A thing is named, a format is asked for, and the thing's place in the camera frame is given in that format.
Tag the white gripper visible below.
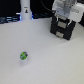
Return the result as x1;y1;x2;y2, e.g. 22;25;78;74
52;0;82;21

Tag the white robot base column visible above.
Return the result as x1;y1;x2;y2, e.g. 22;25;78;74
20;0;32;20

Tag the black keyboard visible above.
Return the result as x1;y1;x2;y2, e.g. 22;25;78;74
0;14;21;24

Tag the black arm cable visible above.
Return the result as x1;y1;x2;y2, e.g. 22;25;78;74
39;0;56;13

